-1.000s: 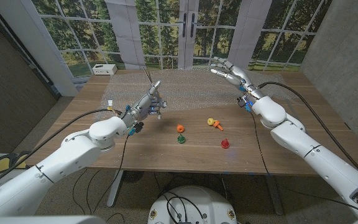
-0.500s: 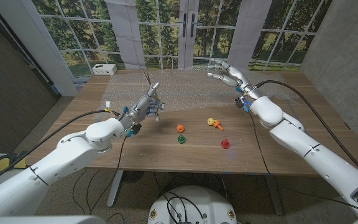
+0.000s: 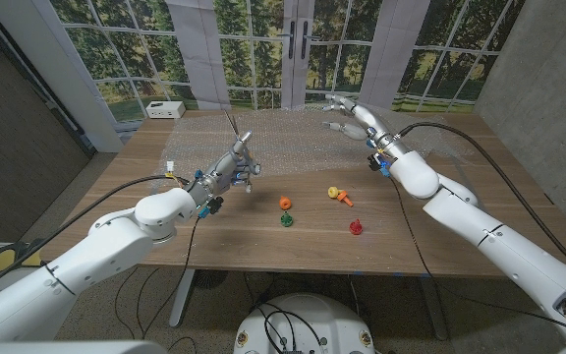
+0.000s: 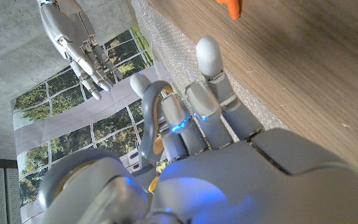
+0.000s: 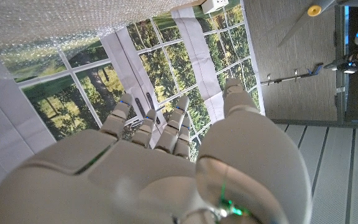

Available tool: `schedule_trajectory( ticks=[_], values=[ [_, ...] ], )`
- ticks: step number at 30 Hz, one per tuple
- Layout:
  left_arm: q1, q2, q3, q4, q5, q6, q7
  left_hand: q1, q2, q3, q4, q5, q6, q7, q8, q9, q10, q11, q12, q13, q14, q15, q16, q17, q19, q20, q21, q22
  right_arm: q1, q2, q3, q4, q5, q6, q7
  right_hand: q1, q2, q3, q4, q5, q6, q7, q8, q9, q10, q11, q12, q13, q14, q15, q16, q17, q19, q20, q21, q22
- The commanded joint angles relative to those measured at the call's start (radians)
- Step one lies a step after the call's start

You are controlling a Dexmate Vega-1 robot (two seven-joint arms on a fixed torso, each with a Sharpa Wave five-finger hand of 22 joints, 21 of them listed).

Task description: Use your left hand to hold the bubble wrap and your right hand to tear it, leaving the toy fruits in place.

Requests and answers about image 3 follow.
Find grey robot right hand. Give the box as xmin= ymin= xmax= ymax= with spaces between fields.
xmin=321 ymin=93 xmax=411 ymax=164

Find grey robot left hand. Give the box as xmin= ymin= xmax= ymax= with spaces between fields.
xmin=184 ymin=131 xmax=263 ymax=207

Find orange handled scissors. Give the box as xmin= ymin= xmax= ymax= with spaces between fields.
xmin=222 ymin=110 xmax=262 ymax=194

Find clear bubble wrap sheet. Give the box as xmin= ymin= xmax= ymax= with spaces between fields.
xmin=148 ymin=106 xmax=474 ymax=187

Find white power box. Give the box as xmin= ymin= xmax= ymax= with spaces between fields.
xmin=144 ymin=100 xmax=187 ymax=120

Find white table leg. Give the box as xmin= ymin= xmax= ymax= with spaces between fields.
xmin=168 ymin=268 xmax=197 ymax=328

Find printed forest window backdrop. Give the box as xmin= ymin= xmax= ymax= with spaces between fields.
xmin=49 ymin=0 xmax=528 ymax=124

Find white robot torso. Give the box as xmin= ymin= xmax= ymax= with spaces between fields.
xmin=232 ymin=292 xmax=376 ymax=354

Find grey table leg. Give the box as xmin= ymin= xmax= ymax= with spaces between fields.
xmin=418 ymin=275 xmax=450 ymax=341

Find dark wooden door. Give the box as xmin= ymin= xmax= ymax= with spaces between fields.
xmin=0 ymin=9 xmax=92 ymax=243

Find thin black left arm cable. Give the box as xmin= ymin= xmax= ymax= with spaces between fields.
xmin=114 ymin=215 xmax=201 ymax=341

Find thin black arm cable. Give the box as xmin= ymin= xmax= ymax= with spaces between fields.
xmin=114 ymin=215 xmax=201 ymax=341
xmin=390 ymin=176 xmax=566 ymax=341

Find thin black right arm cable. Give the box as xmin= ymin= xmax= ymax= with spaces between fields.
xmin=390 ymin=176 xmax=566 ymax=341

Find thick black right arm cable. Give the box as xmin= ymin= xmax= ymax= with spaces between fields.
xmin=397 ymin=121 xmax=566 ymax=276

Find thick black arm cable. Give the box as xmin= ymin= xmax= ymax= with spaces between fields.
xmin=0 ymin=174 xmax=192 ymax=301
xmin=397 ymin=121 xmax=566 ymax=276

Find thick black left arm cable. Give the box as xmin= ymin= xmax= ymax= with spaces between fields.
xmin=0 ymin=174 xmax=192 ymax=301

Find black torso cable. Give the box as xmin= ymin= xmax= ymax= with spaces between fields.
xmin=253 ymin=303 xmax=324 ymax=354

